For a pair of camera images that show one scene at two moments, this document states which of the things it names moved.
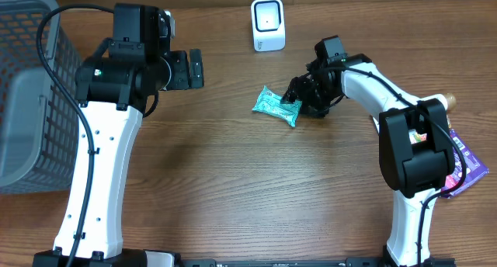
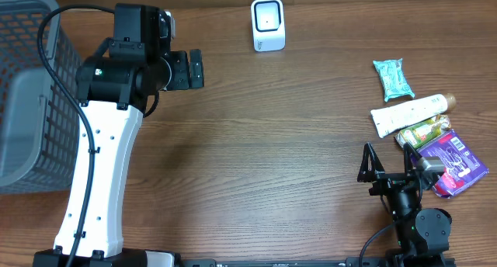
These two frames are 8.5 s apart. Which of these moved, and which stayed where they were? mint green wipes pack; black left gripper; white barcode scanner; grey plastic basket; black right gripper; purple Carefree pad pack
Moved: mint green wipes pack; black right gripper
Stayed: grey plastic basket; white barcode scanner; purple Carefree pad pack; black left gripper
